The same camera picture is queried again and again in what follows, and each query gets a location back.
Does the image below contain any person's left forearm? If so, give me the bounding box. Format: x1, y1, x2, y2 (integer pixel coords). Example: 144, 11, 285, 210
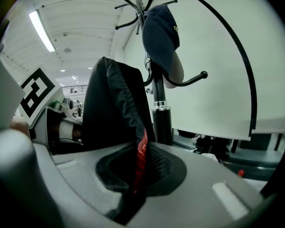
9, 116, 29, 137

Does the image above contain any white roller screen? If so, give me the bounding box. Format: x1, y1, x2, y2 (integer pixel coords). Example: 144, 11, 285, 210
178, 0, 285, 134
122, 0, 252, 142

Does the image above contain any thin black pole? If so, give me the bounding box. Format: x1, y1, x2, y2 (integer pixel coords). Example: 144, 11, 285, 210
172, 0, 257, 131

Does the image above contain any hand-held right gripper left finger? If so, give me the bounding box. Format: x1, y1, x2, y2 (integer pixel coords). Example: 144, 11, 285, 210
32, 141, 138, 226

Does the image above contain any black coat rack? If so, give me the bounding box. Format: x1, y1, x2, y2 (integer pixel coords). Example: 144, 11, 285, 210
104, 0, 209, 147

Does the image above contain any person's left hand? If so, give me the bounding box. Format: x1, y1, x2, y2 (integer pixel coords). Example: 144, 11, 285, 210
70, 128, 83, 139

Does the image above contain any navy cap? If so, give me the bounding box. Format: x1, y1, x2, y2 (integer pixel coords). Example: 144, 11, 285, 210
142, 4, 185, 89

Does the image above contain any black garment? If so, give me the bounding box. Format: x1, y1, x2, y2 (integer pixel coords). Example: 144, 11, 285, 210
82, 56, 174, 225

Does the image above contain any black bag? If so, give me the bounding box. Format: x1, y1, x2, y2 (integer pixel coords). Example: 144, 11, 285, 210
178, 129, 231, 155

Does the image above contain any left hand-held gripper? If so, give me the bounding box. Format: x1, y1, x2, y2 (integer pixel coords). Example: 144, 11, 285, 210
18, 64, 85, 156

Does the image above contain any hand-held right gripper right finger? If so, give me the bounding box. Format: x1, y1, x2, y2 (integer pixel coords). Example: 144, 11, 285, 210
127, 142, 265, 228

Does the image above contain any long ceiling light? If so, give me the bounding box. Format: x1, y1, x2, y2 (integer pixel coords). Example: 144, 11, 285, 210
28, 10, 56, 53

